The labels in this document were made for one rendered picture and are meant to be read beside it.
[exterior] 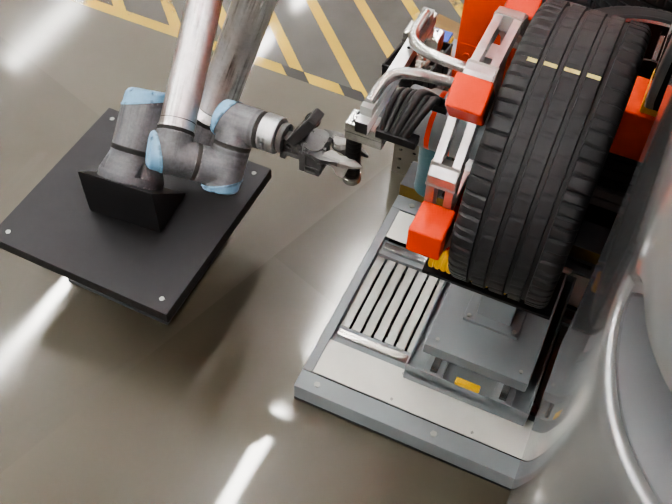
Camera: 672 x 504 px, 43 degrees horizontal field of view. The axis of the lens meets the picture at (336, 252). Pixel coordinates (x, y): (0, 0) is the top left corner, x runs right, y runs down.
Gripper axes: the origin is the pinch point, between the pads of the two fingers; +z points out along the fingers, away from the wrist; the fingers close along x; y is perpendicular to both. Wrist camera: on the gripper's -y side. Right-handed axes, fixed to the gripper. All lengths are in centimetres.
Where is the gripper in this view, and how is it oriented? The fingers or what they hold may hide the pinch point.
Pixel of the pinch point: (359, 157)
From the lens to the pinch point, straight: 195.4
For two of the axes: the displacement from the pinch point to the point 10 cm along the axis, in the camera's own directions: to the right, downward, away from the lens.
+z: 9.1, 3.4, -2.3
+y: -0.3, 6.0, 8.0
